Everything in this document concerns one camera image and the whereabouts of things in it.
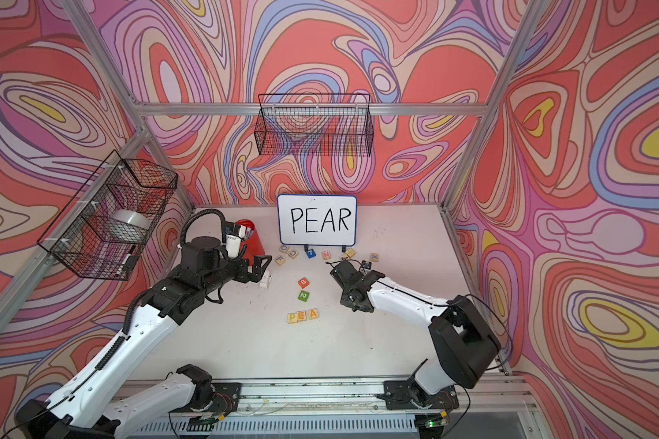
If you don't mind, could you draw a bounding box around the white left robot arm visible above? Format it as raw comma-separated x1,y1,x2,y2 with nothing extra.
15,209,272,438

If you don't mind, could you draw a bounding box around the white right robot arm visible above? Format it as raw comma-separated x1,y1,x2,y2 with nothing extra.
331,260,502,396

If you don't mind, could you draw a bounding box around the blue framed whiteboard PEAR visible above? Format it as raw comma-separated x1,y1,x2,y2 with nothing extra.
276,194,358,247

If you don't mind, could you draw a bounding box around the white whiteboard eraser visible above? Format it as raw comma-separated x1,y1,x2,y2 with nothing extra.
258,271,272,289

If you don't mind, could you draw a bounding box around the red plastic marker cup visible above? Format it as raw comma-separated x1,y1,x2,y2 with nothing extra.
236,219,265,263

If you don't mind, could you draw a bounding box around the white tape roll in basket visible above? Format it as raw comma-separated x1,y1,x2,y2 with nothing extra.
107,210,151,244

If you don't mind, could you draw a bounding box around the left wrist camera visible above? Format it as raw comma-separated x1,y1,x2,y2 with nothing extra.
225,221,248,259

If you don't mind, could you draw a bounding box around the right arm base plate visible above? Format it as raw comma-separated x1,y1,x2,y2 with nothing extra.
376,380,459,413

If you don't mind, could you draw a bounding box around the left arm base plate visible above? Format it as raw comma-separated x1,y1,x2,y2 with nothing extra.
187,382,242,415

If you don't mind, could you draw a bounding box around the black wire basket left wall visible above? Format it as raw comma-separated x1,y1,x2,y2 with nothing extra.
38,151,178,281

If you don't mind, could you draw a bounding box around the black wire basket wall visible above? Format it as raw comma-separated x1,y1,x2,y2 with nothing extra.
38,151,178,281
254,93,375,157

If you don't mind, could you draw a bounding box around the black wire basket back wall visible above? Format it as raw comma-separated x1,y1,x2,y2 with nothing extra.
254,93,375,157

